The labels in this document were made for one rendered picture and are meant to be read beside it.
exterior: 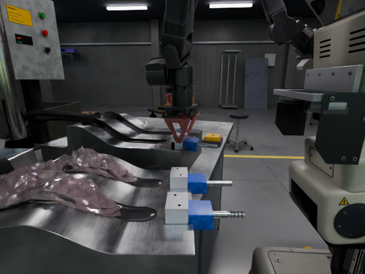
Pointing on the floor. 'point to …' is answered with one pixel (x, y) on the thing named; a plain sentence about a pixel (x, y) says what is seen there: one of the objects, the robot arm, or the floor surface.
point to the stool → (238, 131)
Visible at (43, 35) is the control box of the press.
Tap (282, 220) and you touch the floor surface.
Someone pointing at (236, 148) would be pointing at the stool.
